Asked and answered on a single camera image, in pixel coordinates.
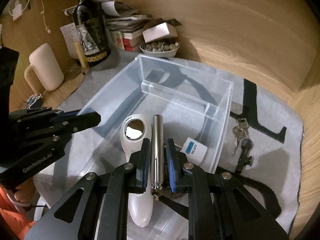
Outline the white travel plug adapter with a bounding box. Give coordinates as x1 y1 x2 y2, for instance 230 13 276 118
175 137 208 166

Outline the orange sleeve left forearm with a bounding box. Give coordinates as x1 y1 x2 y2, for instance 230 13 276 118
1 178 36 239

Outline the dark elephant label wine bottle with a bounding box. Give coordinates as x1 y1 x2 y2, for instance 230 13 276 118
73 0 111 67

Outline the beige thermos bottle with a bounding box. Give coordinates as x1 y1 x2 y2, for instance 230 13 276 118
24 43 64 95

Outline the grey black patterned mat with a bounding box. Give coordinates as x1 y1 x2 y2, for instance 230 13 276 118
35 51 303 232

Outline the white handheld massager device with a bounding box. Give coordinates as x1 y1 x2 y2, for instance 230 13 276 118
120 114 153 228

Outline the yellow lip balm tube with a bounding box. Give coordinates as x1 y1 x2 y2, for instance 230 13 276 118
74 42 89 69

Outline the white bowl of stones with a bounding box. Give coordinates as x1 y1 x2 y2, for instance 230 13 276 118
139 42 180 58

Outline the silver metal cylinder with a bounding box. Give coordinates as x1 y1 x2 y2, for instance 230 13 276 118
151 114 164 192

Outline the stack of books and papers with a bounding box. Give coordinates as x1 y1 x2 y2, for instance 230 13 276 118
63 0 153 53

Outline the white folded card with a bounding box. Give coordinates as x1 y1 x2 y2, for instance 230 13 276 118
143 22 178 43

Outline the bunch of keys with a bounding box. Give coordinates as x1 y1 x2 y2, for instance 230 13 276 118
232 118 249 157

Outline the clear plastic storage bin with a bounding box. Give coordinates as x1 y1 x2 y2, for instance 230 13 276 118
70 55 233 177

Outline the white handwritten paper note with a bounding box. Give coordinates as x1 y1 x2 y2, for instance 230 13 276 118
60 23 80 59

